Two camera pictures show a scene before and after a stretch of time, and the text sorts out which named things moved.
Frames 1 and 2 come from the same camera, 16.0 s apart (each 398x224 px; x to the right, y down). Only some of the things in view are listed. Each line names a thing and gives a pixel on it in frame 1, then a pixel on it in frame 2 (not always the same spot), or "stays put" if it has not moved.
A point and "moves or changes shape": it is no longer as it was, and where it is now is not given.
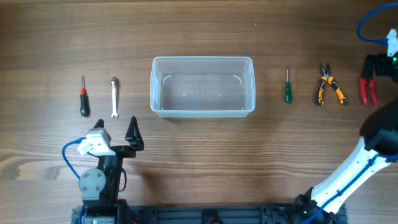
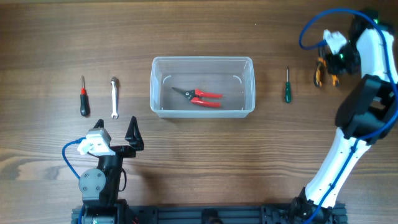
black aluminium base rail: (274, 214) stays put
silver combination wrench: (114, 81) stays put
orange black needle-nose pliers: (326, 76) -> (318, 80)
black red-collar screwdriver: (85, 109) stays put
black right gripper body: (387, 66) -> (347, 56)
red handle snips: (364, 90) moves or changes shape
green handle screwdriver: (288, 95) stays put
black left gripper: (135, 141) stays put
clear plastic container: (203, 86) stays put
